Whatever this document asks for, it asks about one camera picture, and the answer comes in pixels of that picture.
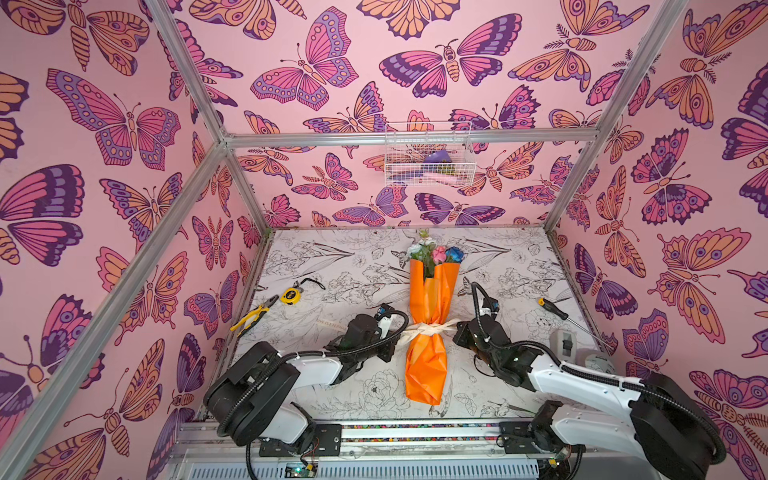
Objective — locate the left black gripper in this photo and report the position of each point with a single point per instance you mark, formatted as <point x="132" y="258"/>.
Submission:
<point x="389" y="340"/>

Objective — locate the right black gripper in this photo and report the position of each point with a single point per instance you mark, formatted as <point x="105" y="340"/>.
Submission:
<point x="472" y="335"/>

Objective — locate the white ribbon bundle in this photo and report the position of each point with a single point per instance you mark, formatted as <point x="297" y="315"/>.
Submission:
<point x="449" y="329"/>

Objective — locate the orange wrapping paper sheet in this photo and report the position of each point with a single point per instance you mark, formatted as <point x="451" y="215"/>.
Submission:
<point x="429" y="306"/>

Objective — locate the white fake flower stem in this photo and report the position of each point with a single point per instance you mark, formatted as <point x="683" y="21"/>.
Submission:
<point x="422" y="251"/>

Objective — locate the pink fake rose stem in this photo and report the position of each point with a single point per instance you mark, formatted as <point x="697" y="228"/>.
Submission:
<point x="439" y="255"/>

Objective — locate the blue fake flower stem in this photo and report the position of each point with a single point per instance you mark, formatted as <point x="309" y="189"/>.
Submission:
<point x="454" y="255"/>

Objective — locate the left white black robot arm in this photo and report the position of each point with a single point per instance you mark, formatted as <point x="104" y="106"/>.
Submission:
<point x="250" y="400"/>

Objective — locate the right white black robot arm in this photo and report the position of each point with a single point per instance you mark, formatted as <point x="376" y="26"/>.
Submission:
<point x="651" y="419"/>

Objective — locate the white grey small device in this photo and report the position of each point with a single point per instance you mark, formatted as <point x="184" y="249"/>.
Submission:
<point x="564" y="344"/>

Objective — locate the clear tape roll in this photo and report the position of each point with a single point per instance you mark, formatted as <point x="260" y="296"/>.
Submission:
<point x="599" y="362"/>

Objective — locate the yellow tape measure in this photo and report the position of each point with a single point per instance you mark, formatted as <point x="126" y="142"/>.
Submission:
<point x="292" y="295"/>

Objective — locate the green circuit board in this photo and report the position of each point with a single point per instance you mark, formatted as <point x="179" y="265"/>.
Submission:
<point x="298" y="470"/>

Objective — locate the black handled screwdriver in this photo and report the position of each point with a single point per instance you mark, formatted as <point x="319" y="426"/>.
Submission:
<point x="552" y="308"/>

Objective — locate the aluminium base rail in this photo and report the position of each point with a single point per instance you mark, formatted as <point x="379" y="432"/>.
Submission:
<point x="399" y="449"/>

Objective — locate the yellow handled tool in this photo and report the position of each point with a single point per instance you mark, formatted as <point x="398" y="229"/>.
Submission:
<point x="254" y="316"/>

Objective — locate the white wire wall basket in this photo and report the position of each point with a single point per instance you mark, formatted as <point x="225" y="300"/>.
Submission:
<point x="429" y="158"/>

